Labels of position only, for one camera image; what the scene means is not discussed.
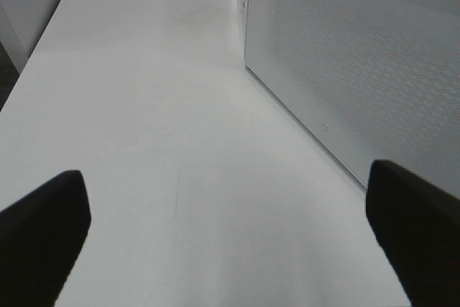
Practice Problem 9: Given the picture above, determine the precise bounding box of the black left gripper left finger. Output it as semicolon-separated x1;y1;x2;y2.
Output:
1;170;91;306

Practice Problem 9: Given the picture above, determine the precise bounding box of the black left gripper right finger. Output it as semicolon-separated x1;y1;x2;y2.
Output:
365;160;459;306

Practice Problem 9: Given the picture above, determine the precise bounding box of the white microwave door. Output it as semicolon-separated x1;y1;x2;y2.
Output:
244;0;459;196

